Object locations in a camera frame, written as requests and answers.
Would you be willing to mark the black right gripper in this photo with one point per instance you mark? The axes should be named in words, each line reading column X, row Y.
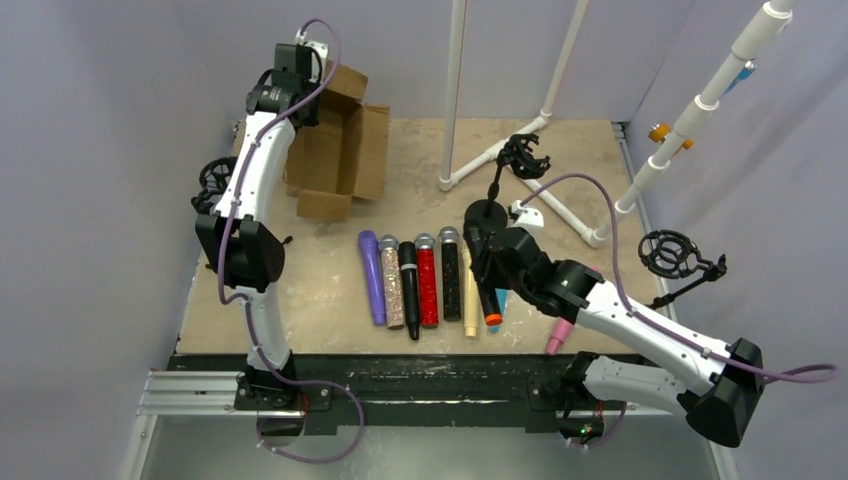
column 482, row 253

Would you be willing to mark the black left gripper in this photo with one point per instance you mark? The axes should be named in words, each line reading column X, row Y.
column 294, row 59

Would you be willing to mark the blue plastic microphone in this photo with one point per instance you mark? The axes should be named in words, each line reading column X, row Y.
column 502, row 295

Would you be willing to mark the black round-base desk mic stand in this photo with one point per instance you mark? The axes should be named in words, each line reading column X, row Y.
column 517, row 158

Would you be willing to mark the plain black microphone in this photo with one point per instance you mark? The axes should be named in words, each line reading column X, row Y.
column 490, row 305

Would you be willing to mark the brown cardboard box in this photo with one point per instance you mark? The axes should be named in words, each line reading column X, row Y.
column 343, row 157

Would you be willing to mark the black glitter microphone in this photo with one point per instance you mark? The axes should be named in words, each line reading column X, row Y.
column 450, row 270

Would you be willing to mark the cream plastic microphone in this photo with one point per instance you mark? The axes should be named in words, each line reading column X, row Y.
column 470, row 298

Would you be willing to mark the red glitter microphone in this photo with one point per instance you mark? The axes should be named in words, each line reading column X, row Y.
column 428, row 293

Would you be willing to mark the pink plastic microphone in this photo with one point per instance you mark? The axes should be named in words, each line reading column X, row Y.
column 563, row 326

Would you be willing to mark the black microphone with silver band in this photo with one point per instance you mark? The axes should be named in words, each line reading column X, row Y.
column 410, row 290

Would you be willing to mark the black tripod mic stand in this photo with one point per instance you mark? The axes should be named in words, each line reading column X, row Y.
column 215, row 182
column 672, row 255

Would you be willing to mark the silver rhinestone microphone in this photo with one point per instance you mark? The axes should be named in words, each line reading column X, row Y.
column 388, row 246

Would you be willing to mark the purple plastic microphone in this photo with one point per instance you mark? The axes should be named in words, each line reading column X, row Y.
column 368, row 248

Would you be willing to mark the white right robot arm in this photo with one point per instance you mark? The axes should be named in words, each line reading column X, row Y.
column 721, row 383

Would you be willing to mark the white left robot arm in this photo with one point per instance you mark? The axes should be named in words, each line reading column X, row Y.
column 247, row 258

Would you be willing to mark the orange clamp on pipe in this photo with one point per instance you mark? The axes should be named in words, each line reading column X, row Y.
column 659, row 133

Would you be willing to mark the blue marker on pipe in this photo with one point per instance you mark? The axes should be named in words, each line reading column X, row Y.
column 747, row 70

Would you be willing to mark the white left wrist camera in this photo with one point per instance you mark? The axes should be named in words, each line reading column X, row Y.
column 318, row 51

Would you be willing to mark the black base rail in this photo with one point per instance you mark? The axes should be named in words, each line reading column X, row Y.
column 534, row 392

